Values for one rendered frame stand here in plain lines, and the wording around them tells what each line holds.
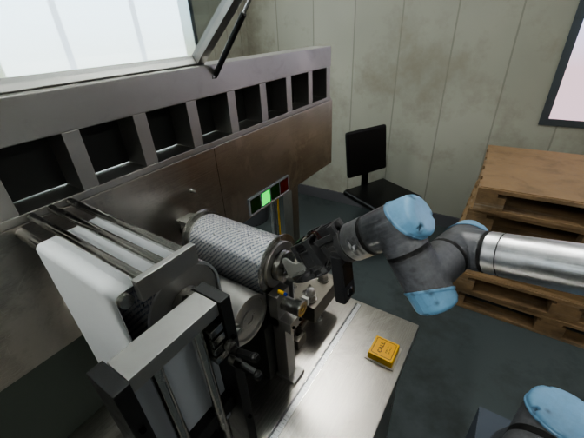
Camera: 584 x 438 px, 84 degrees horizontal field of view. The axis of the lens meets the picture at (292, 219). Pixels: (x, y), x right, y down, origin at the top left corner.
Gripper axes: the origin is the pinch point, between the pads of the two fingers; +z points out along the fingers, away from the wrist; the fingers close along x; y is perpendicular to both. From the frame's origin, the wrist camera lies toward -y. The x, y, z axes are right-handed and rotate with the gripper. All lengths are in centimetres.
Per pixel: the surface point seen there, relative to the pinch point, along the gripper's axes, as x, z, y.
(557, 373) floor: -123, 11, -152
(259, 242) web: 2.1, 0.5, 11.1
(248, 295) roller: 10.8, 3.0, 3.2
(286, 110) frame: -55, 14, 42
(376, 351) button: -13.8, 5.9, -34.7
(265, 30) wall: -247, 118, 161
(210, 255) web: 6.4, 13.9, 14.8
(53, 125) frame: 22, 5, 52
